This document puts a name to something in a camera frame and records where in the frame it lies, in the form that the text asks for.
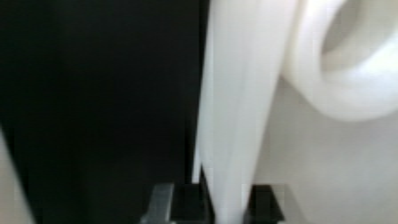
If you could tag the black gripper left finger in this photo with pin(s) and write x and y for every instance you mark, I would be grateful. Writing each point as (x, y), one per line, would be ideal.
(179, 205)

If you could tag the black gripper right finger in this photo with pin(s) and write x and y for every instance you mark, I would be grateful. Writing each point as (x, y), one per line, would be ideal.
(264, 210)

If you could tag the white square table top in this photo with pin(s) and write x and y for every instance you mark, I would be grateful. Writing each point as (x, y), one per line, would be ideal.
(299, 109)

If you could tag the white U-shaped obstacle fence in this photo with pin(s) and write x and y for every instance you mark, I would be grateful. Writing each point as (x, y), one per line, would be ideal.
(15, 211)

